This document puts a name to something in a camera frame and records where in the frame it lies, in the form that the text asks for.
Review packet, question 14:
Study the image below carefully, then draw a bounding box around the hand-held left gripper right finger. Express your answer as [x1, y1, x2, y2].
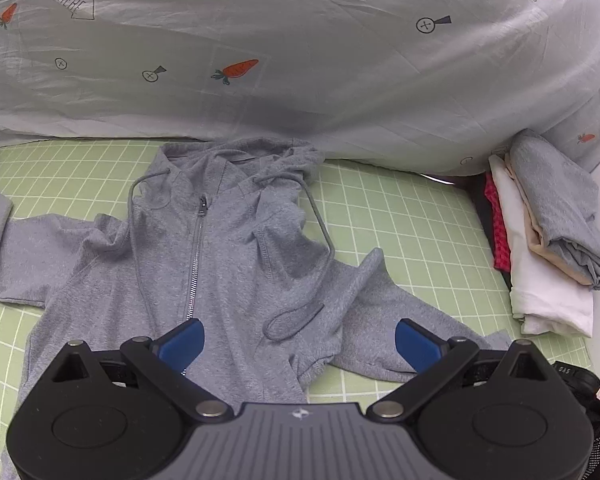
[366, 317, 558, 423]

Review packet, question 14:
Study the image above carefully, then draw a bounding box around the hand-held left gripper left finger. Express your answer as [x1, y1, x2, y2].
[44, 317, 233, 423]

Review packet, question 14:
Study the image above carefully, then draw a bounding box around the grey zip hoodie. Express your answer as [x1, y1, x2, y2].
[0, 136, 514, 406]

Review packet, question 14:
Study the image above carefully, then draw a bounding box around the green grid mat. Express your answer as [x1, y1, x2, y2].
[0, 137, 594, 480]

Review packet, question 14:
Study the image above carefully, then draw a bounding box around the folded white garment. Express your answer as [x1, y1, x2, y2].
[488, 154, 595, 337]

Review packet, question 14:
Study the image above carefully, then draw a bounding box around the folded red garment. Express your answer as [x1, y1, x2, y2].
[483, 172, 512, 272]

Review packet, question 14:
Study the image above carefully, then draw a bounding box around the folded beige garment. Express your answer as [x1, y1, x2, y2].
[502, 152, 594, 289]

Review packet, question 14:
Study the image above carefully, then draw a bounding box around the black mesh item with tag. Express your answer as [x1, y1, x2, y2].
[552, 360, 600, 480]

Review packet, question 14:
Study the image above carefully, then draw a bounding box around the folded grey garment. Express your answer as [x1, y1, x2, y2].
[509, 129, 600, 291]

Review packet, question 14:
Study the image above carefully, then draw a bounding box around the grey carrot print sheet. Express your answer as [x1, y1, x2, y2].
[0, 0, 600, 182]

